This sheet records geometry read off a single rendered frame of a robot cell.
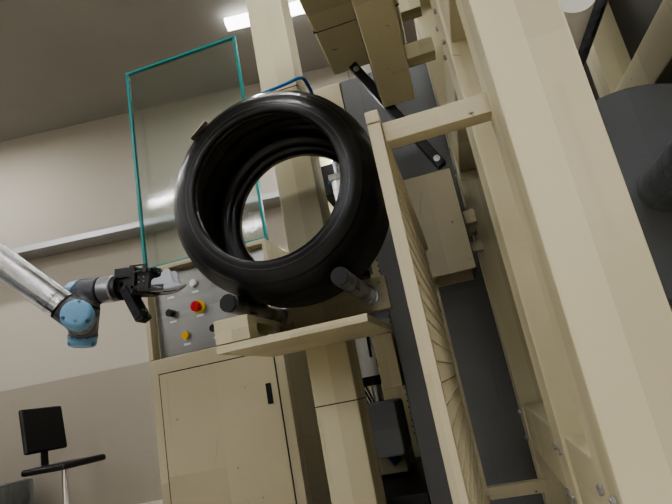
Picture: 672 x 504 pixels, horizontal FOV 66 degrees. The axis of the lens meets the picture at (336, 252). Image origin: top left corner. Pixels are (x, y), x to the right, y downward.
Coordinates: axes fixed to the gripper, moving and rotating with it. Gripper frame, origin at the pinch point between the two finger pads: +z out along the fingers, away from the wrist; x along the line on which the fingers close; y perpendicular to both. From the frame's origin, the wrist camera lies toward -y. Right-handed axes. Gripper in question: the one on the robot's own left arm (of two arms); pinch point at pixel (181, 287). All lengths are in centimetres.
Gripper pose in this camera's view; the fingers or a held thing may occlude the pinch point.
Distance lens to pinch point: 146.2
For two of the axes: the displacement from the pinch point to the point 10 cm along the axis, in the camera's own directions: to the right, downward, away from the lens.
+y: -0.7, -9.7, 2.3
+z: 9.7, -1.2, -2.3
